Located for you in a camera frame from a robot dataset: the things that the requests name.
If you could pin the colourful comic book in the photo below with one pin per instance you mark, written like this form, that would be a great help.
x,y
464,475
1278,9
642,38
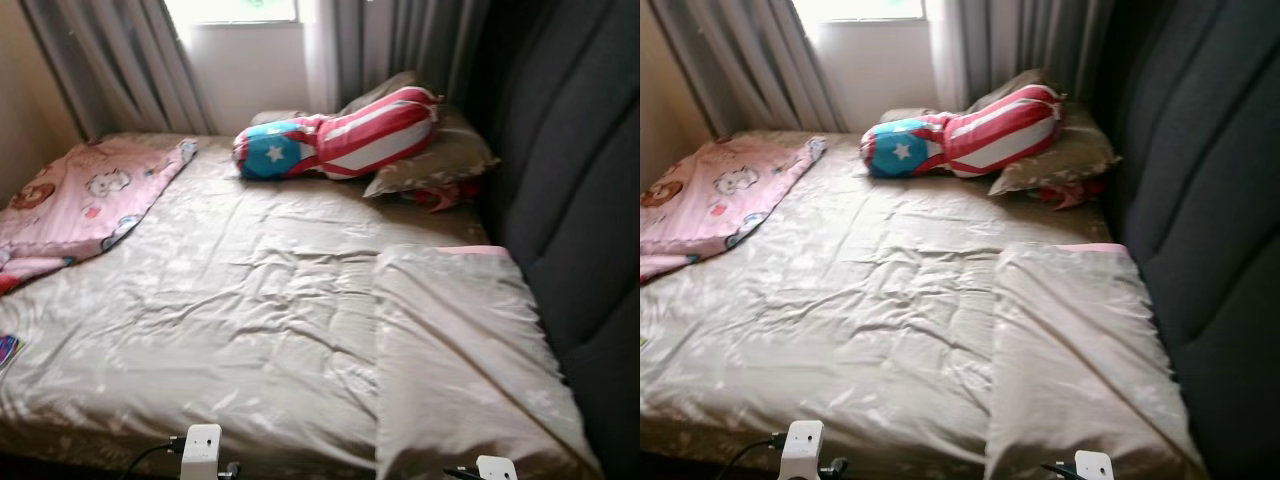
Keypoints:
x,y
8,350

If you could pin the beige floral bed cover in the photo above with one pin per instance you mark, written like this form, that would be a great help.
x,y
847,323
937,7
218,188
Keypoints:
x,y
880,300
250,300

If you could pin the pink cartoon print blanket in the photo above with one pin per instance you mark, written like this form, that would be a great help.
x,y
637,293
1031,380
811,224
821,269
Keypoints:
x,y
720,195
80,200

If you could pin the red crumpled cloth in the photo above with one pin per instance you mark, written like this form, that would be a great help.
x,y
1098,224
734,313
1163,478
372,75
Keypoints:
x,y
1065,192
440,195

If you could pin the beige floral pillow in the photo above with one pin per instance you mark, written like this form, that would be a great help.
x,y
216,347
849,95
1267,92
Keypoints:
x,y
280,116
1065,155
1010,90
905,114
440,160
385,92

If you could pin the red white blue star bolster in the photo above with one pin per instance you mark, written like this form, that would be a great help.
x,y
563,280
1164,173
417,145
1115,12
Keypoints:
x,y
380,135
1005,132

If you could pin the dark grey padded headboard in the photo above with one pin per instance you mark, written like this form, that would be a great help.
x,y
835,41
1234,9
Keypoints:
x,y
580,200
1210,200

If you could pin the bright window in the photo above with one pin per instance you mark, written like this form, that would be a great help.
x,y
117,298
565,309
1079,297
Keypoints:
x,y
230,10
860,8

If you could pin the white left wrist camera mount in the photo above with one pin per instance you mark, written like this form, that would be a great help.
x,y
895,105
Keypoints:
x,y
802,450
200,452

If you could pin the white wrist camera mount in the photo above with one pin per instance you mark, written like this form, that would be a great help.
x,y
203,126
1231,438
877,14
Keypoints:
x,y
200,452
498,468
1095,466
802,450

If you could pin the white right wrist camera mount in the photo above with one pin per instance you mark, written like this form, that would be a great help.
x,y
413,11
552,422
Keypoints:
x,y
498,468
1095,466

